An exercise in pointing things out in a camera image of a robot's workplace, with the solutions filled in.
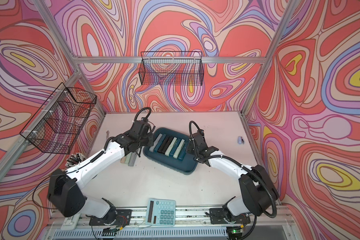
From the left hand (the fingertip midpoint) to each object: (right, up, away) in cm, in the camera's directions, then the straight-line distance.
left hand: (154, 137), depth 83 cm
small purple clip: (-39, +2, +24) cm, 46 cm away
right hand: (+21, -8, +5) cm, 23 cm away
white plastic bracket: (-38, -40, -13) cm, 57 cm away
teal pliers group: (+16, -12, +10) cm, 22 cm away
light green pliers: (+9, -7, +12) cm, 16 cm away
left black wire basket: (-43, +7, -15) cm, 46 cm away
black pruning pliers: (+6, -6, +14) cm, 17 cm away
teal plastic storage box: (+19, -18, +7) cm, 27 cm away
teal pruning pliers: (+1, -5, +13) cm, 14 cm away
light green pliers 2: (+14, -8, +12) cm, 20 cm away
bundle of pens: (-40, -11, -7) cm, 42 cm away
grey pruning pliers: (-4, -8, +12) cm, 15 cm away
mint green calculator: (+5, -37, -10) cm, 38 cm away
